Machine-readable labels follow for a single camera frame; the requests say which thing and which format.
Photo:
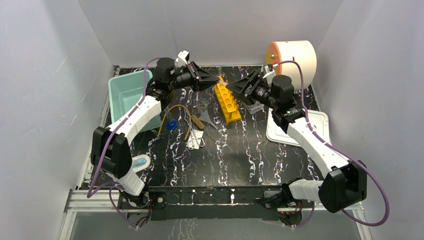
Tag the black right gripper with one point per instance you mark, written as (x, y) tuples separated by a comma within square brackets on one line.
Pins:
[(241, 85)]

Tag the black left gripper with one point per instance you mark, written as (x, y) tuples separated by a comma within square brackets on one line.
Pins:
[(194, 74)]

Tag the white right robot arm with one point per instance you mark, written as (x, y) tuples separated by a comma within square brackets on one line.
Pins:
[(344, 183)]

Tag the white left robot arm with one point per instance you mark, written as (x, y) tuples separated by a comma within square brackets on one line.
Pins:
[(110, 148)]

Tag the clear acrylic tube rack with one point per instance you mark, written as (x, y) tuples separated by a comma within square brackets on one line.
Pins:
[(255, 107)]

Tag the yellow test tube rack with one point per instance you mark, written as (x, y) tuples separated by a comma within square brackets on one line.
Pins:
[(227, 103)]

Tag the clear glass beaker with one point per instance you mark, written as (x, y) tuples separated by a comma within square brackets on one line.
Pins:
[(202, 105)]

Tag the clear plastic funnel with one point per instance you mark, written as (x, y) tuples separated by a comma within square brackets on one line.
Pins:
[(205, 117)]

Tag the brown test tube brush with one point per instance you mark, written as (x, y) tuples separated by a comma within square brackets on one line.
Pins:
[(198, 122)]

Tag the cream cylindrical drum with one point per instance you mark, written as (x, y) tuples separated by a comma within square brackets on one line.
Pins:
[(300, 51)]

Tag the blue round cap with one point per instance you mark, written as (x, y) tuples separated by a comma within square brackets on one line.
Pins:
[(171, 124)]

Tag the brown rubber tubing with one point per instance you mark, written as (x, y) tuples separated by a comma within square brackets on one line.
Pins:
[(168, 116)]

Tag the white plastic bin lid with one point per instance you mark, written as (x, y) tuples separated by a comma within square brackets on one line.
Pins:
[(317, 119)]

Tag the teal plastic bin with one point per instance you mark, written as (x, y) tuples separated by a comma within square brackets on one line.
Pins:
[(127, 99)]

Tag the packaged blue pipette bulb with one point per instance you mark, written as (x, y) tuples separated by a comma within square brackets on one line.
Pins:
[(140, 162)]

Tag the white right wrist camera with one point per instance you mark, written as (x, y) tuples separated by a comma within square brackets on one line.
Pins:
[(268, 73)]

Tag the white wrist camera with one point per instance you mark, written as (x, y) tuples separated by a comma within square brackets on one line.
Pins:
[(182, 58), (268, 73)]

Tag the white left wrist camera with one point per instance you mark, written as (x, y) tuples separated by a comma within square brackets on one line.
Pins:
[(182, 58)]

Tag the aluminium frame rail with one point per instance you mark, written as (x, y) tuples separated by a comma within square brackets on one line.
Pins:
[(163, 197)]

